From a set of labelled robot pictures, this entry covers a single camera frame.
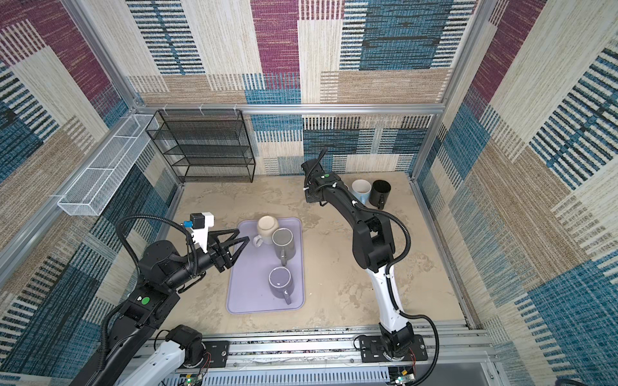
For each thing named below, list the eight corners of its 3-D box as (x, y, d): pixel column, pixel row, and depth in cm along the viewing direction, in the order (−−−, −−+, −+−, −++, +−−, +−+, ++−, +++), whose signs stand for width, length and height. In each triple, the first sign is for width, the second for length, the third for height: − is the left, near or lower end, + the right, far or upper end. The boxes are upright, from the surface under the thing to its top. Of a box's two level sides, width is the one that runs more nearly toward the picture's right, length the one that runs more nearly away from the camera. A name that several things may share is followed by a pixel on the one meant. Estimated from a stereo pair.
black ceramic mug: (364, 204, 112) (368, 190, 104) (373, 191, 117) (377, 176, 109) (380, 212, 109) (385, 198, 101) (389, 199, 114) (394, 184, 106)
